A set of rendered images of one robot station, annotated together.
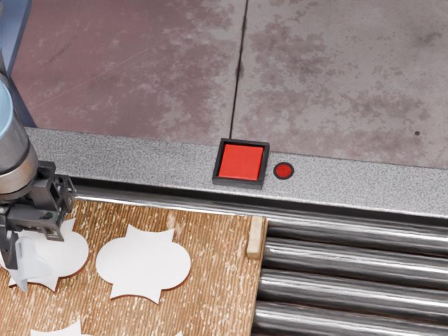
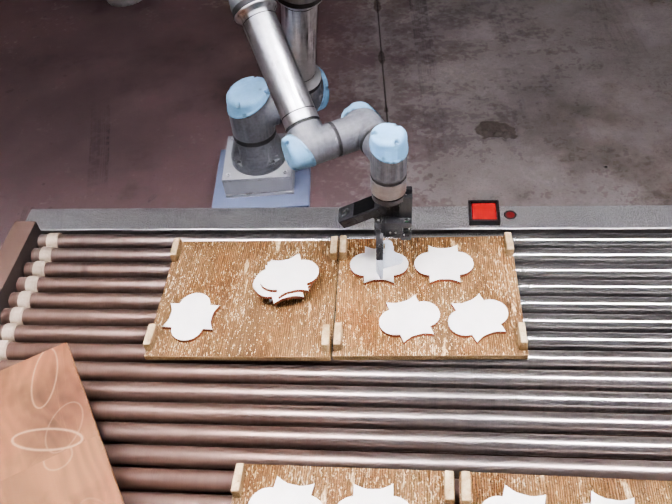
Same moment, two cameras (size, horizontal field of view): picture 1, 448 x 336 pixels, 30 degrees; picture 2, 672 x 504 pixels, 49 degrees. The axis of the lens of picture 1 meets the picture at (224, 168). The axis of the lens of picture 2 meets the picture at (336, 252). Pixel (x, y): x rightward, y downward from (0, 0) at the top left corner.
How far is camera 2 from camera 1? 85 cm
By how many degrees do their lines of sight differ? 13
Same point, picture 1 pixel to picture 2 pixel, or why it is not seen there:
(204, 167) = (460, 217)
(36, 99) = not seen: hidden behind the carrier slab
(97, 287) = (418, 279)
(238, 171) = (484, 215)
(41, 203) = (403, 211)
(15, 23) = not seen: hidden behind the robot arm
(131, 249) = (434, 257)
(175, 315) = (471, 287)
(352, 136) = not seen: hidden behind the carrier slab
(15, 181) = (400, 191)
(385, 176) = (571, 211)
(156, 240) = (448, 251)
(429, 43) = (527, 197)
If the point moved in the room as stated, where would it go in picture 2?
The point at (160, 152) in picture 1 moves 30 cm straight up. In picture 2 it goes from (430, 212) to (432, 115)
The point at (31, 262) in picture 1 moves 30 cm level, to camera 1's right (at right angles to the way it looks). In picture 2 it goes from (390, 255) to (516, 221)
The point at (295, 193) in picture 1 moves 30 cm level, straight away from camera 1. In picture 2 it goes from (521, 224) to (487, 150)
